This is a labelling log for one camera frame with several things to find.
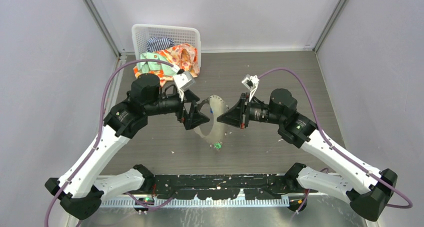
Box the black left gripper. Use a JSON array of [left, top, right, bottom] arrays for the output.
[[145, 87, 210, 129]]

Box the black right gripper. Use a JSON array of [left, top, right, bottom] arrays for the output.
[[218, 91, 284, 128]]

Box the perforated metal plate holder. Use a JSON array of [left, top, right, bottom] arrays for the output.
[[193, 95, 229, 148]]

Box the green key tag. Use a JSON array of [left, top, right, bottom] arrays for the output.
[[213, 142, 222, 150]]

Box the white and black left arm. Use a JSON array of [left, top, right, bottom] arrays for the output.
[[45, 71, 209, 221]]

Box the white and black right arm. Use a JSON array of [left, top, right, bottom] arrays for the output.
[[217, 88, 398, 222]]

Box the mint green cloth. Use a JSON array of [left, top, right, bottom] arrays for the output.
[[134, 52, 180, 77]]

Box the orange floral cloth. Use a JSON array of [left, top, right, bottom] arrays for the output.
[[133, 43, 200, 87]]

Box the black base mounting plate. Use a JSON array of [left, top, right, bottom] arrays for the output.
[[138, 173, 306, 200]]

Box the blue striped cloth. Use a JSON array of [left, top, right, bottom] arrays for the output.
[[146, 37, 175, 53]]

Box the white plastic laundry basket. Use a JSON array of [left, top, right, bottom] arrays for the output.
[[131, 24, 202, 68]]

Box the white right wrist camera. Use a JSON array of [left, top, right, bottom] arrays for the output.
[[241, 74, 260, 102]]

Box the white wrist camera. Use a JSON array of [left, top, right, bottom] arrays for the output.
[[241, 74, 260, 102], [172, 64, 196, 101]]

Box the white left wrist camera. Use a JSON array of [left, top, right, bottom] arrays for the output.
[[172, 64, 196, 101]]

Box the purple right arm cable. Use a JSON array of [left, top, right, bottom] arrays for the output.
[[258, 67, 414, 209]]

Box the perforated cable duct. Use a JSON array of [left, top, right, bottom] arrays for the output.
[[101, 196, 290, 208]]

